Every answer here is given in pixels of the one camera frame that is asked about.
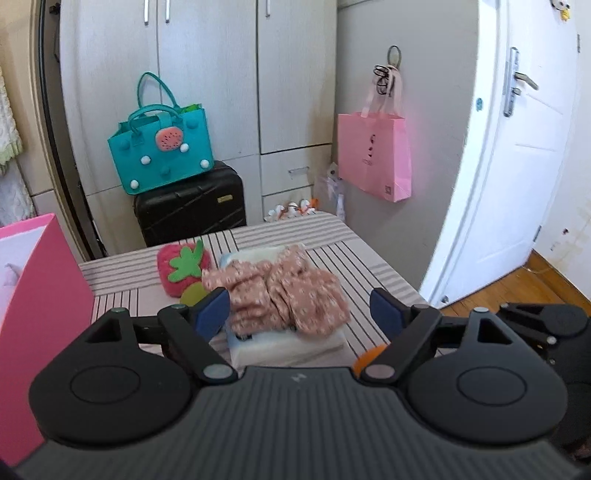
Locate metal door handle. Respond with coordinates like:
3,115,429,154
502,46,540,117

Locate white door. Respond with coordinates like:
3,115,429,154
418,0,583,309

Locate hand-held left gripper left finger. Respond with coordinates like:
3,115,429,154
83,287,238,385

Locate striped bed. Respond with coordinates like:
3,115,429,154
78,212,430,370

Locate grey wardrobe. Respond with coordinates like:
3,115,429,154
60,0,481,296

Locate clear plastic bag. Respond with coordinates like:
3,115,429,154
314,161,347,222

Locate pink storage box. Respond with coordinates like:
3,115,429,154
0,213,95,467

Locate small white orange figurines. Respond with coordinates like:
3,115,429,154
265,198,320,223

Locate orange ball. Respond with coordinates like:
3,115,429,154
353,344,389,374

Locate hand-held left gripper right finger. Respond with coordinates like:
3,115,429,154
360,287,520,384

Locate hair ties on hook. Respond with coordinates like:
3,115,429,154
373,45,406,97

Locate pink paper shopping bag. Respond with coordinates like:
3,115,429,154
337,69,413,202

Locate black vertical frame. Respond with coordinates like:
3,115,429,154
38,0,108,259

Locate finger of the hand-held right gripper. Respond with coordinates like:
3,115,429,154
496,302,590,352

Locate red strawberry plush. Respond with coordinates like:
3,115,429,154
157,239,213,298

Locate black suitcase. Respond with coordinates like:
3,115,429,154
133,161,247,248

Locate teal felt tote bag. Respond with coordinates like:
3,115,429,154
107,71,214,193

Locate white green knit blanket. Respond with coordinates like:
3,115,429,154
0,69,24,174

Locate pink floral cloth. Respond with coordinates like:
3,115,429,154
202,244,351,337

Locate green ball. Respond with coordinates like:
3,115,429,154
179,282,208,308

